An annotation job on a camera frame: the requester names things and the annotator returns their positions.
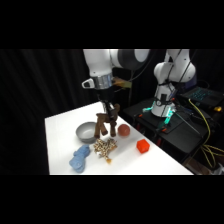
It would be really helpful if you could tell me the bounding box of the black curtain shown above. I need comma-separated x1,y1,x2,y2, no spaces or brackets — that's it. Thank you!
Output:
0,49,224,176

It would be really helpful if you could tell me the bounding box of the red-orange ball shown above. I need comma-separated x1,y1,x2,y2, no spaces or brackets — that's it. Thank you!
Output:
117,123,132,138

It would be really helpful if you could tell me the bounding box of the black laptop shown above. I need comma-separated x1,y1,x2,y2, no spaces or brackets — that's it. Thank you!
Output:
179,85,224,108

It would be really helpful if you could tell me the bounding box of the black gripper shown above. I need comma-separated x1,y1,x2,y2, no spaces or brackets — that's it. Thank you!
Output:
95,87,117,118

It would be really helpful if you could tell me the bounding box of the black robot stand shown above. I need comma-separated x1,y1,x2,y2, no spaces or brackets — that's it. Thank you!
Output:
121,97,224,165

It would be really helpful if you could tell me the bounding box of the brown deer plush toy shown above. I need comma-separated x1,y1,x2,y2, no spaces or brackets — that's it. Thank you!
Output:
94,103,122,140

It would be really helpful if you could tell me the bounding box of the blue plush toy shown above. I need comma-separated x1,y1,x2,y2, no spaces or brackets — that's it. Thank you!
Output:
68,144,92,174

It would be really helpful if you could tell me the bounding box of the grey bowl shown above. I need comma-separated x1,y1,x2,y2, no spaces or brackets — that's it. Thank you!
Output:
75,121,100,145

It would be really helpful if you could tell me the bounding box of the yellow cable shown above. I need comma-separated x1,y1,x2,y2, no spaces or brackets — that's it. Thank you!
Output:
187,98,224,169

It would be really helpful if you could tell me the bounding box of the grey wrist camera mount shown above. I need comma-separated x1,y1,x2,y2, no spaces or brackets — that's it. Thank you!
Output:
81,78,98,90

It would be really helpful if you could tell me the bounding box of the spotted giraffe plush toy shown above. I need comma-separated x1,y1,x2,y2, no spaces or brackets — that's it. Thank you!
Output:
93,137,119,165

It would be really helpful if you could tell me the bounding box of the red cube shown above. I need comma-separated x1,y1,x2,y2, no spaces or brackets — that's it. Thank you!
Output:
136,138,151,155

